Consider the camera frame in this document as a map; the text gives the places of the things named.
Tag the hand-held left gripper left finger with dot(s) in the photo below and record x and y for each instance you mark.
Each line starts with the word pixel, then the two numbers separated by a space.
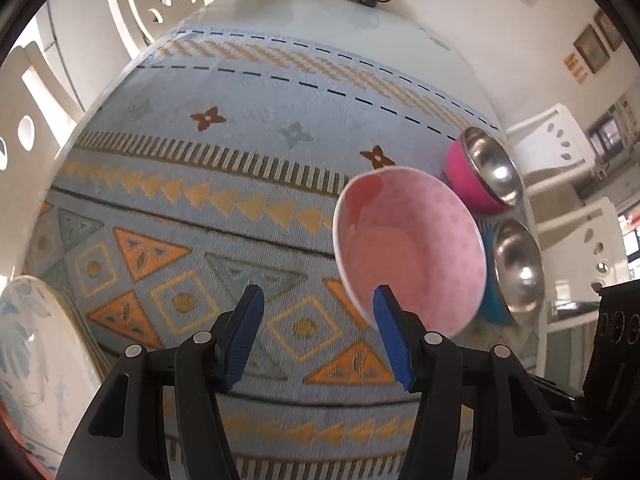
pixel 245 330

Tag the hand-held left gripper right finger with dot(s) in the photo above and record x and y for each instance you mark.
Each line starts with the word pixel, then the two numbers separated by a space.
pixel 395 340

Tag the pink ceramic bowl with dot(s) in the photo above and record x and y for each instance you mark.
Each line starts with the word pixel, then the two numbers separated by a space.
pixel 410 240

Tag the blue steel bowl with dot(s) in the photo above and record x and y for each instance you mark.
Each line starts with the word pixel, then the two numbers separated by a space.
pixel 520 265

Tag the pink steel bowl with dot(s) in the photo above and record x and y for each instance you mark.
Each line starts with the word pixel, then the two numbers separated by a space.
pixel 492 165

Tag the round blue floral plate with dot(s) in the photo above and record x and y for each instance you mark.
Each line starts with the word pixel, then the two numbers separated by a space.
pixel 35 360

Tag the white dining chair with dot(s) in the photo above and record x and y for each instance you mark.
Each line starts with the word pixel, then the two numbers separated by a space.
pixel 145 10
pixel 45 125
pixel 545 125
pixel 605 230

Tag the patterned blue table mat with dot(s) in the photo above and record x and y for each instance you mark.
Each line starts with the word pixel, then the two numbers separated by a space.
pixel 200 160

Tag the orange wall decals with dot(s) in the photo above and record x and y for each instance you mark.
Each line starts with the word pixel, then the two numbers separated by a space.
pixel 576 67

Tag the small framed wall picture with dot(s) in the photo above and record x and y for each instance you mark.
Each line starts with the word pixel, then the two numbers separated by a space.
pixel 592 50
pixel 610 29

